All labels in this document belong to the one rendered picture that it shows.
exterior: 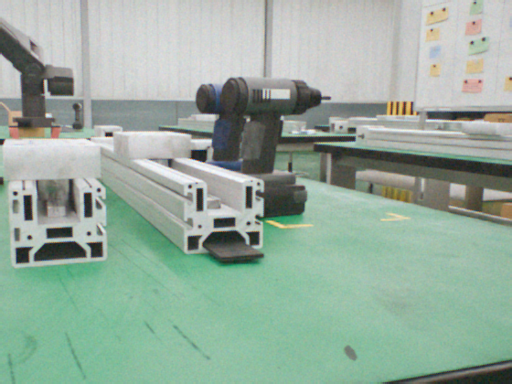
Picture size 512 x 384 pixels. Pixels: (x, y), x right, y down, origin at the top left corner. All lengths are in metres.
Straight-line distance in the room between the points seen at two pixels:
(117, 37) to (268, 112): 11.80
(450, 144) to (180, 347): 2.09
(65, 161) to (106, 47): 11.92
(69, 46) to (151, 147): 11.55
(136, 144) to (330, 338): 0.60
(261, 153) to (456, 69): 3.47
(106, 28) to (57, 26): 1.01
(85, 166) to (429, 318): 0.42
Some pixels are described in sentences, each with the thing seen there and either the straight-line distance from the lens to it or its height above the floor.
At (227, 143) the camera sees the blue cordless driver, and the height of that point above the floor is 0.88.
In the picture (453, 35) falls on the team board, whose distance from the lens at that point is 4.37.
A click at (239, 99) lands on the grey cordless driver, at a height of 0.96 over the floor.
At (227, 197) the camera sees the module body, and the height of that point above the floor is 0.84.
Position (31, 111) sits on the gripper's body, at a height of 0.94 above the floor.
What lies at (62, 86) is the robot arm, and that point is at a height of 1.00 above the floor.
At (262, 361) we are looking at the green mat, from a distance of 0.39.
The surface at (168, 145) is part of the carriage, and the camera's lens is 0.97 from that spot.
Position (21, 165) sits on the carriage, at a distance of 0.69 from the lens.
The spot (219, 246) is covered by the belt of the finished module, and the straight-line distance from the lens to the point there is 0.66.
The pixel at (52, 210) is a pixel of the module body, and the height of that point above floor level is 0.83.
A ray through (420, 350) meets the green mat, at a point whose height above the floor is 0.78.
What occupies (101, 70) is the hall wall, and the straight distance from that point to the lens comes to 12.53.
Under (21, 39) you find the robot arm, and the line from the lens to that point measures 1.39.
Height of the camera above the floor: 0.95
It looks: 9 degrees down
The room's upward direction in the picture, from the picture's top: straight up
